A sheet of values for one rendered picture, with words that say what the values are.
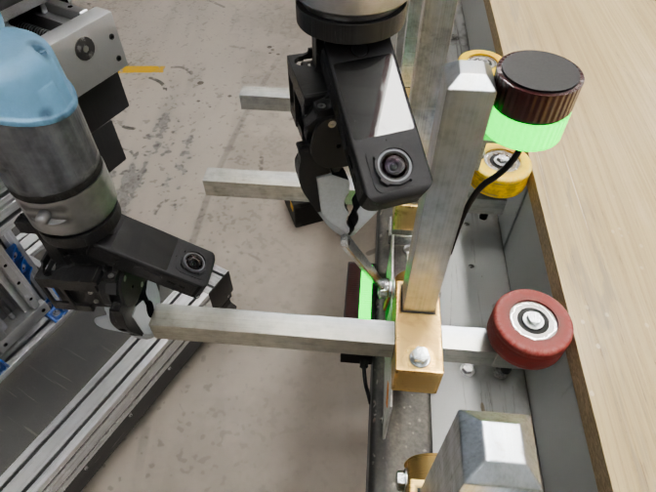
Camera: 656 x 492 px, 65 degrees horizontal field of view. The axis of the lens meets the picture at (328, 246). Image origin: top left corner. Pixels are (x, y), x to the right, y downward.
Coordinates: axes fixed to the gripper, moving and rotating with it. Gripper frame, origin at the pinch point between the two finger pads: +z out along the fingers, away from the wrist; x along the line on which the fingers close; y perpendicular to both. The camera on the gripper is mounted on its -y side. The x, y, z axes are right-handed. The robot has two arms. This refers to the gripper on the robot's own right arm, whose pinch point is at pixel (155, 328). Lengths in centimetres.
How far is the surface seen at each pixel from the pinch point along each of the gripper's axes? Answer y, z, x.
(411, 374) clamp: -29.7, -3.7, 5.0
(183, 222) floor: 40, 83, -91
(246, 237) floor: 16, 83, -86
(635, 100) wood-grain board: -64, -7, -42
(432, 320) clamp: -32.0, -4.4, -1.3
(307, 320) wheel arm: -18.2, -3.4, -0.6
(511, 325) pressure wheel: -39.2, -8.1, 1.0
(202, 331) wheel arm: -6.6, -2.9, 1.5
